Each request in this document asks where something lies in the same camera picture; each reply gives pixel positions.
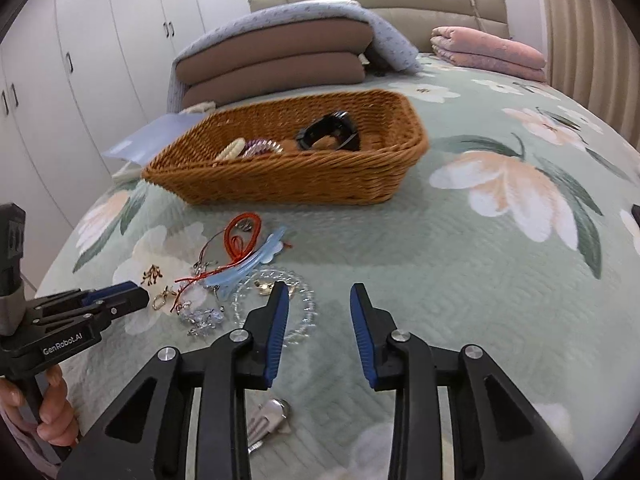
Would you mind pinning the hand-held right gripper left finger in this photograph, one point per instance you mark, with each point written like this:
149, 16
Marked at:
277, 332

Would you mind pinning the beige curtain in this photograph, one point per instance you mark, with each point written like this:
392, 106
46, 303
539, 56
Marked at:
590, 35

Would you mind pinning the cream hair clip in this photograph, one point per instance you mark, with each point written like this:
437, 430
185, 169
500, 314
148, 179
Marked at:
231, 150

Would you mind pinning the brown wicker basket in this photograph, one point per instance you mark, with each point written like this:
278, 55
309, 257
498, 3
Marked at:
280, 180

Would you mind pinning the light blue dotted blanket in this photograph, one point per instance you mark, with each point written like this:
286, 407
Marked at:
395, 45

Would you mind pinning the light blue hair clip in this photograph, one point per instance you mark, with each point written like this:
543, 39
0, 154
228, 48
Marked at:
247, 260

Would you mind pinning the folded pink quilt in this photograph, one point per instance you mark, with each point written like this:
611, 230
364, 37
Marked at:
485, 50

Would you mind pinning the green floral bedspread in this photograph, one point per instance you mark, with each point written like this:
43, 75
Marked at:
425, 260

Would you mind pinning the brown pillow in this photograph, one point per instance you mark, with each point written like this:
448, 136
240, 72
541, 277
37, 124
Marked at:
280, 77
280, 45

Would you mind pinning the beige padded headboard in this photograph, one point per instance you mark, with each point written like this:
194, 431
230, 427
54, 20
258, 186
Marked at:
425, 2

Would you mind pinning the silver snap hair clip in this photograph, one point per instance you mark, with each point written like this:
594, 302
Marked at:
267, 417

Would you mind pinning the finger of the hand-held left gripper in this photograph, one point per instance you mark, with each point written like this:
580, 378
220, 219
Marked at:
107, 291
131, 302

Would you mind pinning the white wardrobe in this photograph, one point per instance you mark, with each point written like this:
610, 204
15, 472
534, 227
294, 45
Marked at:
100, 60

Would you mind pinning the person's left hand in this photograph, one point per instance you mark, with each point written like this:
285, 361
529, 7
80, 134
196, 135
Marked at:
52, 405

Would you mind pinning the black hair claw clip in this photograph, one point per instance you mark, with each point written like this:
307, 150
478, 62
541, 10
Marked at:
325, 127

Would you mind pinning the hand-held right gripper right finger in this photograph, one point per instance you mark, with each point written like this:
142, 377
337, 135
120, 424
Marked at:
362, 335

